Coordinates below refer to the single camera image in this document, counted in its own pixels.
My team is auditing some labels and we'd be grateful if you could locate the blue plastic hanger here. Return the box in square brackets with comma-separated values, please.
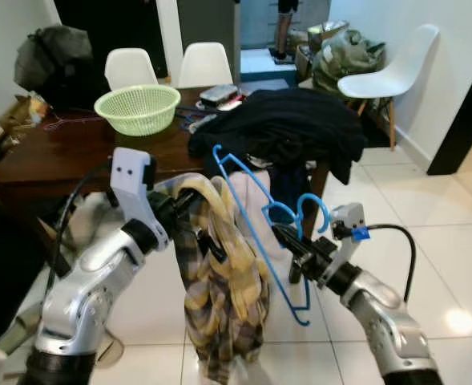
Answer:
[212, 144, 333, 327]

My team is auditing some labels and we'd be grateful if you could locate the yellow plaid shirt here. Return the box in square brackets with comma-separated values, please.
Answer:
[171, 172, 272, 384]

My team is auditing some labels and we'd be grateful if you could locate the white garment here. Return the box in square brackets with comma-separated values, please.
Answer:
[240, 164, 301, 241]

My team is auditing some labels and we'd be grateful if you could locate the green plastic basket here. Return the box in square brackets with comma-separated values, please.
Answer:
[94, 84, 182, 137]

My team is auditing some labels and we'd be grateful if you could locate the dark navy garment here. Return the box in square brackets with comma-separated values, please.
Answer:
[189, 87, 369, 185]

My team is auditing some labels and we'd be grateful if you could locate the stack of small items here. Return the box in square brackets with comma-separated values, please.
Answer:
[200, 84, 244, 109]

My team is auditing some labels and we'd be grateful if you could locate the dark wooden table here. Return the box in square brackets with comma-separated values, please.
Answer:
[0, 84, 357, 209]

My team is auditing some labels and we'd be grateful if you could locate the white plastic chair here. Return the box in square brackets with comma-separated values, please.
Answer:
[105, 48, 160, 91]
[337, 24, 441, 149]
[177, 42, 235, 89]

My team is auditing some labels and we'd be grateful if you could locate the olive green bag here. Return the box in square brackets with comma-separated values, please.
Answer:
[312, 28, 389, 97]

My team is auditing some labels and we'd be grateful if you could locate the brown snack packet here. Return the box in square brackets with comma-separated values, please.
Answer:
[0, 95, 48, 133]

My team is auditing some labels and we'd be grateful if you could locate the person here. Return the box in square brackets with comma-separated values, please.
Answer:
[272, 0, 301, 61]

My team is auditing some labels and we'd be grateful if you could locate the cardboard box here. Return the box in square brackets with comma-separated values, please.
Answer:
[296, 20, 349, 81]

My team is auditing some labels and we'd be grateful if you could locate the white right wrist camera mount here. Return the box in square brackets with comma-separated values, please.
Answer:
[316, 203, 369, 286]

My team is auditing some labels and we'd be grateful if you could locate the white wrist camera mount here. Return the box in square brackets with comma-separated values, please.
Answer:
[316, 203, 369, 286]
[110, 147, 172, 249]

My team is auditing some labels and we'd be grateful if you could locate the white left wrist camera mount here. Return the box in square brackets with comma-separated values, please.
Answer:
[110, 147, 172, 249]

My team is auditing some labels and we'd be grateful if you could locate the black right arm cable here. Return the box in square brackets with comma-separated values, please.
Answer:
[352, 223, 417, 302]

